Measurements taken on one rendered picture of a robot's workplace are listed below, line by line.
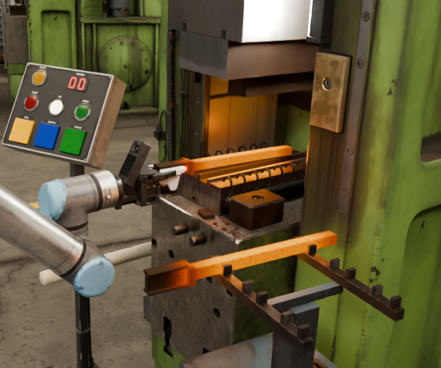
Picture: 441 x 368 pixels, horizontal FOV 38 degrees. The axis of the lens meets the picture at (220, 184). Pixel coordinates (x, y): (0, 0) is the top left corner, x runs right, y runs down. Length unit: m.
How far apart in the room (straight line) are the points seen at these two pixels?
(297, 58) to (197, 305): 0.71
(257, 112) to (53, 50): 4.53
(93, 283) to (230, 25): 0.67
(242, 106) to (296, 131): 0.22
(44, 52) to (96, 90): 4.42
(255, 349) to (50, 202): 0.56
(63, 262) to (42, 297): 1.81
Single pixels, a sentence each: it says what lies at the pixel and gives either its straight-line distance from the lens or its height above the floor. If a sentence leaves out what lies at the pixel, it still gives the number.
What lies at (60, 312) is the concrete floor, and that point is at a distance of 3.01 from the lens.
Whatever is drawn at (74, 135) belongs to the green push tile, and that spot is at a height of 1.03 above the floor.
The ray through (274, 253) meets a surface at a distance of 1.30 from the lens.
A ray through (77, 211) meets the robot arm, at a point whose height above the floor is 1.00.
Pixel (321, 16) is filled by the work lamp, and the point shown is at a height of 1.44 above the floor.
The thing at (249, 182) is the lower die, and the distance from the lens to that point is 1.68.
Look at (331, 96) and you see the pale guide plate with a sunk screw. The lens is 1.47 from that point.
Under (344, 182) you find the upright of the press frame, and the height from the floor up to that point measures 1.07.
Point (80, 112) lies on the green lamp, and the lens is 1.97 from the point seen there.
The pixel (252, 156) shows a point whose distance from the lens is 1.75.
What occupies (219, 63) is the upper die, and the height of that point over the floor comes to 1.31.
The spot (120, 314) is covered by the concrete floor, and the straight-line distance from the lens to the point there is 2.97.
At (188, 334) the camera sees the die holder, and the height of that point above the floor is 0.56.
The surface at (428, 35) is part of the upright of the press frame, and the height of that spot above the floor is 1.42.
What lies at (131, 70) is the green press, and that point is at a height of 0.45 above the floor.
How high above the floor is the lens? 1.55
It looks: 20 degrees down
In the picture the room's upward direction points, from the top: 3 degrees clockwise
